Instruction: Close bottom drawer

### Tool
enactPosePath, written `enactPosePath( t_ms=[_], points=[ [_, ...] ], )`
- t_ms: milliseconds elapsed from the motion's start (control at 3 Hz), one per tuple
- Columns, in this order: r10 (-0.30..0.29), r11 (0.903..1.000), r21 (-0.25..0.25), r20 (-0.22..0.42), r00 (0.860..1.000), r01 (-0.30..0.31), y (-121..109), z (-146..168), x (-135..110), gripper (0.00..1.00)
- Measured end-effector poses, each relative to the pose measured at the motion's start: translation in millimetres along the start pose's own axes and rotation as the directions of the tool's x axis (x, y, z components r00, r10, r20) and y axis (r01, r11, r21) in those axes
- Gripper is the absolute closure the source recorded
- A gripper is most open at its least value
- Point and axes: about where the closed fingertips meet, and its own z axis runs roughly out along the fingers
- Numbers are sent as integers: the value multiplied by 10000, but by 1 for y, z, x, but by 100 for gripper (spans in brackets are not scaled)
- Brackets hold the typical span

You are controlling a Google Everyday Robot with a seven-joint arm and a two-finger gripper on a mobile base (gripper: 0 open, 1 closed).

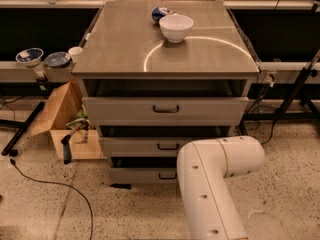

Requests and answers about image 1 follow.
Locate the blue patterned bowl on cabinet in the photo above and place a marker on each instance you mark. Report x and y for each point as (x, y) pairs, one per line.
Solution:
(159, 12)

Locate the cardboard box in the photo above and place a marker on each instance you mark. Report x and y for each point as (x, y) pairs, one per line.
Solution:
(61, 108)

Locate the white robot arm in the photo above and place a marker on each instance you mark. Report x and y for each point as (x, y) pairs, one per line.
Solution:
(202, 167)

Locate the grey drawer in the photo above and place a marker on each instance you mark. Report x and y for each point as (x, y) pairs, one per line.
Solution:
(142, 146)
(143, 170)
(165, 111)

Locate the white cup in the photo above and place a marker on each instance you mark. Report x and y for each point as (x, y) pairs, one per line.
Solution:
(75, 53)

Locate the grey drawer cabinet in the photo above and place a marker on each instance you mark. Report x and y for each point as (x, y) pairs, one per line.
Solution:
(127, 56)

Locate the black stand with cables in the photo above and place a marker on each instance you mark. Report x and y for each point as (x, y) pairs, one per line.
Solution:
(281, 113)

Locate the black handled tool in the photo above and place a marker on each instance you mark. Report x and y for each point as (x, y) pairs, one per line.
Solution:
(67, 154)

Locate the dark blue plate bowl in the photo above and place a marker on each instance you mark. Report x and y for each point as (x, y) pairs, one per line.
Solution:
(57, 59)

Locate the black pole on floor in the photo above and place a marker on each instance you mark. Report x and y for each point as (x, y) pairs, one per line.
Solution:
(21, 128)

